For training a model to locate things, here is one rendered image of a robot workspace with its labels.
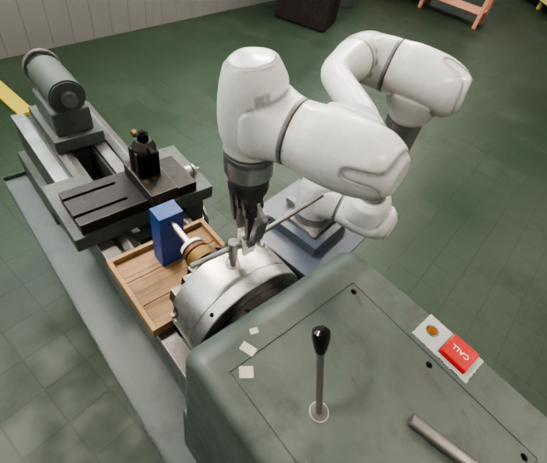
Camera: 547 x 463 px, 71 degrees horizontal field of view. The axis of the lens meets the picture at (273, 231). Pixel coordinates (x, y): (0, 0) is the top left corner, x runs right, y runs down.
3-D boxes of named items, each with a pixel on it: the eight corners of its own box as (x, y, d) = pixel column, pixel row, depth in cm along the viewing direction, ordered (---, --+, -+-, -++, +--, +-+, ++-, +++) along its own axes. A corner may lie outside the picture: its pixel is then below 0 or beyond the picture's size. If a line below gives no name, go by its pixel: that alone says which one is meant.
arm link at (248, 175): (259, 122, 67) (257, 149, 72) (212, 138, 63) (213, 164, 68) (288, 153, 62) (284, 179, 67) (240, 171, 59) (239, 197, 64)
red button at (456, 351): (474, 358, 80) (480, 355, 78) (461, 376, 77) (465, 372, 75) (450, 337, 82) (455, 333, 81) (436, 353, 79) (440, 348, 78)
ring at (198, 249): (227, 253, 103) (208, 231, 107) (197, 268, 98) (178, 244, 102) (224, 273, 110) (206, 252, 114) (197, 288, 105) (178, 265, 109)
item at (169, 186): (178, 197, 136) (177, 186, 132) (153, 207, 131) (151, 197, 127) (150, 164, 145) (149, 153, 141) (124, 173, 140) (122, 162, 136)
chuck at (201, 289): (283, 303, 117) (296, 242, 92) (195, 367, 103) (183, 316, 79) (265, 283, 121) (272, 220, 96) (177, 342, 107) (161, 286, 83)
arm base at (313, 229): (299, 192, 174) (301, 183, 170) (338, 219, 166) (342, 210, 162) (273, 210, 163) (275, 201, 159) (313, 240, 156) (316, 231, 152)
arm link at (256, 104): (204, 150, 61) (274, 184, 58) (197, 56, 49) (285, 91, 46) (242, 118, 67) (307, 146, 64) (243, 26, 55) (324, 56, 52)
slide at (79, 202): (196, 190, 146) (196, 181, 143) (82, 235, 124) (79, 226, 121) (171, 163, 154) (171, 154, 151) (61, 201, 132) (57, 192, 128)
